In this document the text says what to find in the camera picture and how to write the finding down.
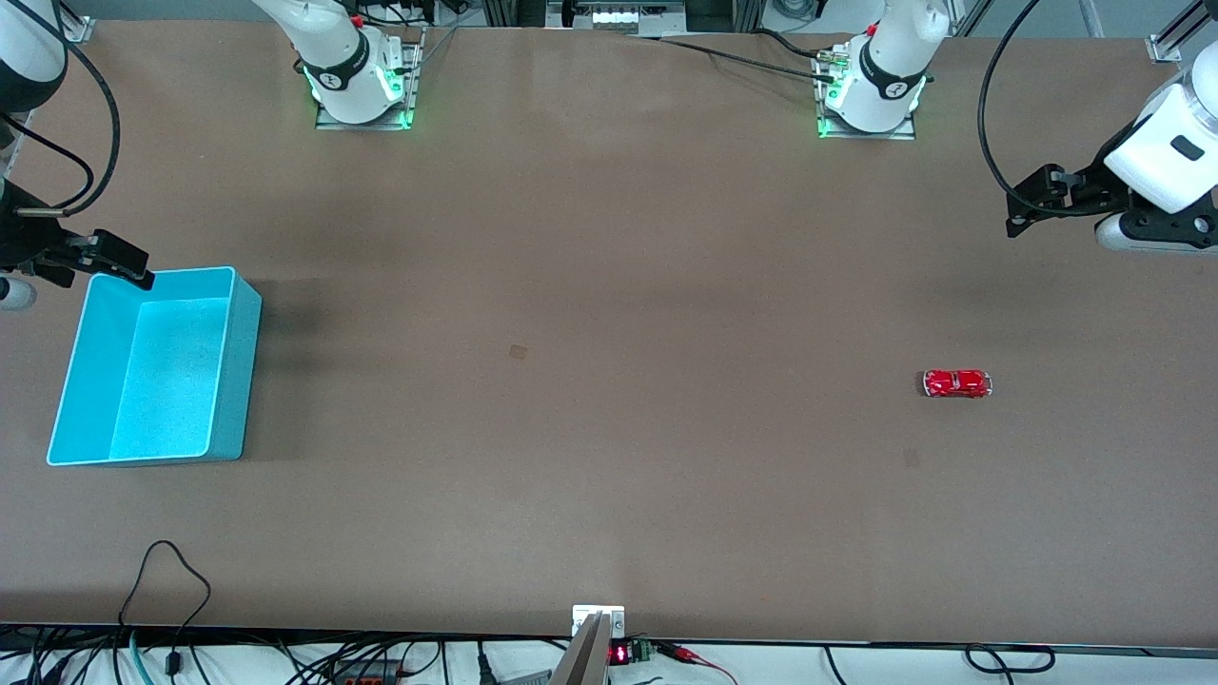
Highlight red beetle toy car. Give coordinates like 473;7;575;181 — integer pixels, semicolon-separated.
921;369;993;399

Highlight blue plastic box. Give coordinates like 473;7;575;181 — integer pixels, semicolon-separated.
46;266;263;467

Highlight white lit device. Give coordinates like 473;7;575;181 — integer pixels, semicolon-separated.
561;0;688;31

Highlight black orange power strip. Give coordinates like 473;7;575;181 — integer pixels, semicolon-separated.
333;659;403;685

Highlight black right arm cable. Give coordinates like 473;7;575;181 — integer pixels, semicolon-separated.
0;24;122;218

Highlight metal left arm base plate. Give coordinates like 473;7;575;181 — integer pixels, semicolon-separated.
815;43;917;142

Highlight short black table cable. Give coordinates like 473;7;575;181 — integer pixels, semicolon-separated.
752;29;829;64

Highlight long black table cable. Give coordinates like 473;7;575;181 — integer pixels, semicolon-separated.
628;34;838;82

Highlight thin black looped cable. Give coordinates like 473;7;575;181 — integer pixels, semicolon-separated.
119;540;212;685

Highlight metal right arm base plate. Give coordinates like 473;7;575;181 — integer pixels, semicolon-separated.
314;27;426;131

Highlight black coiled cable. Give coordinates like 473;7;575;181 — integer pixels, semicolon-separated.
965;644;1056;675

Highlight aluminium frame profile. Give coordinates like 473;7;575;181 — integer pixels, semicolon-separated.
481;0;562;29

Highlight red clip lead wires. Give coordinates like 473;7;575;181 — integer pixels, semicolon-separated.
657;642;738;685

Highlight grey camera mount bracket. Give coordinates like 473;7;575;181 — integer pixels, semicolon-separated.
550;605;626;685

